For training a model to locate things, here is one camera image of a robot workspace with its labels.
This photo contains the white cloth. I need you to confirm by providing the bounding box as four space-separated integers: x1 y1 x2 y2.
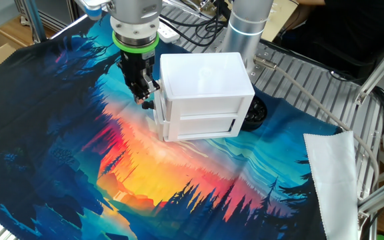
303 131 359 240

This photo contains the colourful forest landscape cloth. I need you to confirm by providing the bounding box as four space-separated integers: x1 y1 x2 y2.
0 9 343 240

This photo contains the grey cable with metal connector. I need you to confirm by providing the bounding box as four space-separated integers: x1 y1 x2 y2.
253 55 380 191

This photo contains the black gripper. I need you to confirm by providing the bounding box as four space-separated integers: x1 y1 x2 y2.
117 49 161 105

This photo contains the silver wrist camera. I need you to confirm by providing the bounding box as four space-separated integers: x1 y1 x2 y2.
74 0 113 21

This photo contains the beige board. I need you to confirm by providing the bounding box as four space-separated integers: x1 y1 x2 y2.
261 0 301 43

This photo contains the black round ring object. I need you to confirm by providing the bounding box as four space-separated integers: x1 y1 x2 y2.
241 95 269 132

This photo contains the white drawer cabinet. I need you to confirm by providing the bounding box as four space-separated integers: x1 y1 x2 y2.
153 52 255 143

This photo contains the white drawer with black knob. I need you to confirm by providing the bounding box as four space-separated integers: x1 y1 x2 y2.
141 81 247 123

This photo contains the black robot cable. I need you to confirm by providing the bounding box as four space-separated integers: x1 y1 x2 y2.
160 0 228 47

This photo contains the white power strip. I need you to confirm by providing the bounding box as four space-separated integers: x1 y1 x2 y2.
157 20 181 44

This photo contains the green flange ring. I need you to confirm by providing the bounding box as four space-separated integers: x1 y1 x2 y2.
111 30 160 55

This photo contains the dark aluminium rack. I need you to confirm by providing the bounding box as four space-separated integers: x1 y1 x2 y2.
47 0 79 33

